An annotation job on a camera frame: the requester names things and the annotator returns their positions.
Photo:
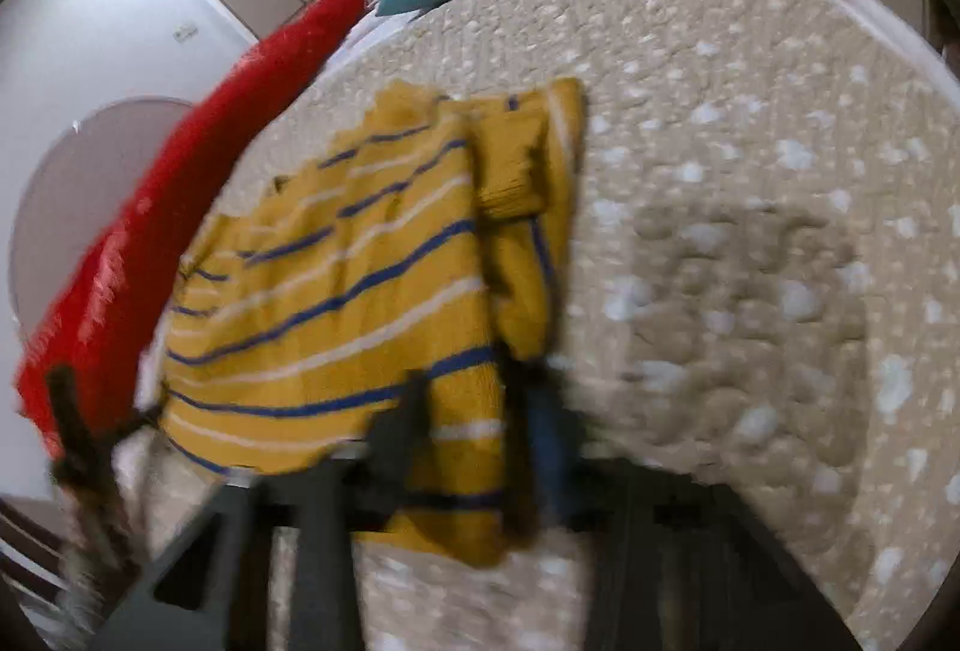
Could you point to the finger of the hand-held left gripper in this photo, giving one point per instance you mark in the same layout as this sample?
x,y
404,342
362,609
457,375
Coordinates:
x,y
82,463

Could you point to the red fuzzy blanket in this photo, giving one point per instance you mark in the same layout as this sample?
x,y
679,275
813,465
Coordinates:
x,y
150,231

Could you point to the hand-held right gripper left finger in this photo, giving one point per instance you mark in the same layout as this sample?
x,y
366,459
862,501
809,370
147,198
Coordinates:
x,y
405,426

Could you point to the yellow striped knit sweater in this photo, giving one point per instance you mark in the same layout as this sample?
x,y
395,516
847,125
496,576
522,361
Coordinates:
x,y
337,291

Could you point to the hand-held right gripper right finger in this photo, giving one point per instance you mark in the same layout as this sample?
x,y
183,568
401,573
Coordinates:
x,y
541,433

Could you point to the beige dotted bed blanket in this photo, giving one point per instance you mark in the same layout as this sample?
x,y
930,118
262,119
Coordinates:
x,y
720,261

